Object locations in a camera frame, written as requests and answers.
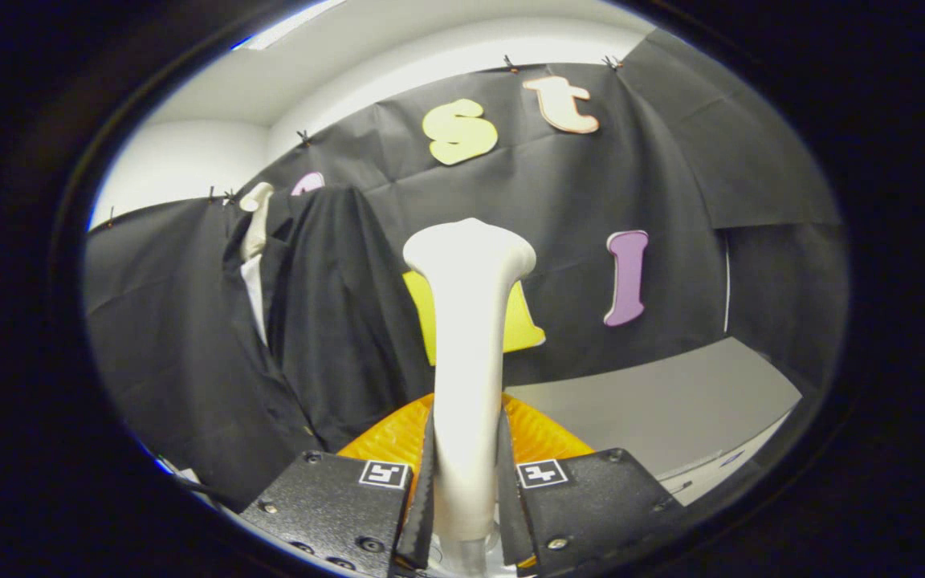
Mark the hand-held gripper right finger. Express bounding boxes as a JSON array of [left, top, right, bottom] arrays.
[[497, 393, 684, 578]]

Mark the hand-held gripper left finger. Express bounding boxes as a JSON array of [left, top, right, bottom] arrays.
[[239, 392, 436, 578]]

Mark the white garment steamer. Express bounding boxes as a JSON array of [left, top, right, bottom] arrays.
[[402, 218, 538, 578]]

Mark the black suit jacket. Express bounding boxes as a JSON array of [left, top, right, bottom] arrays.
[[220, 185, 436, 458]]

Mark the grey cabinet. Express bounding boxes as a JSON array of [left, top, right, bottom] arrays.
[[503, 337, 802, 507]]

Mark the black backdrop cloth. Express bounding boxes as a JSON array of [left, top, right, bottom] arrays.
[[84, 28, 845, 515]]

